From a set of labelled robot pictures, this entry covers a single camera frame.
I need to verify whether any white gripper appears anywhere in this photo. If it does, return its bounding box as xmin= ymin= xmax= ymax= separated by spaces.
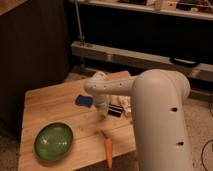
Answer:
xmin=94 ymin=95 xmax=110 ymax=117

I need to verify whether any green ceramic bowl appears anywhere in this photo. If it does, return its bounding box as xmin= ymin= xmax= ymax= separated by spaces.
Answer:
xmin=34 ymin=122 xmax=74 ymax=162

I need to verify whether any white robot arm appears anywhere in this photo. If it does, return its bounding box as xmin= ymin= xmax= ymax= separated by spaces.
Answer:
xmin=84 ymin=69 xmax=194 ymax=171

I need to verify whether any black striped box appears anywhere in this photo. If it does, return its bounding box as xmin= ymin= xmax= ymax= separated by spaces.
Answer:
xmin=108 ymin=104 xmax=123 ymax=117

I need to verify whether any blue sponge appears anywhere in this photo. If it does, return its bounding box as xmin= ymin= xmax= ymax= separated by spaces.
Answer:
xmin=75 ymin=95 xmax=93 ymax=107

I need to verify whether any white plastic bottle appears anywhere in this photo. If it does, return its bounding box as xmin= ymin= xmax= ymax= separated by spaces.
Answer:
xmin=110 ymin=95 xmax=131 ymax=117

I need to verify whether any orange carrot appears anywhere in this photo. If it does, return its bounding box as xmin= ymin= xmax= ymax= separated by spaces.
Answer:
xmin=102 ymin=132 xmax=113 ymax=170

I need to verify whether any metal vertical pole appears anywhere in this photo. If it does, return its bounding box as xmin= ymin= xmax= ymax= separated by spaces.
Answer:
xmin=74 ymin=0 xmax=85 ymax=46

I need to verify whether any upper shelf with items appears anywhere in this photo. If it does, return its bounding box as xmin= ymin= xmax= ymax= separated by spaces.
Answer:
xmin=68 ymin=0 xmax=213 ymax=22

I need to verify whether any grey metal shelf rail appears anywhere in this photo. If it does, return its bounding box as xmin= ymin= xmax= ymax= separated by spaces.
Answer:
xmin=71 ymin=41 xmax=213 ymax=82

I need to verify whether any black handle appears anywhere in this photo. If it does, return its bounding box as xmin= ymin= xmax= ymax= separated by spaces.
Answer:
xmin=169 ymin=57 xmax=200 ymax=68

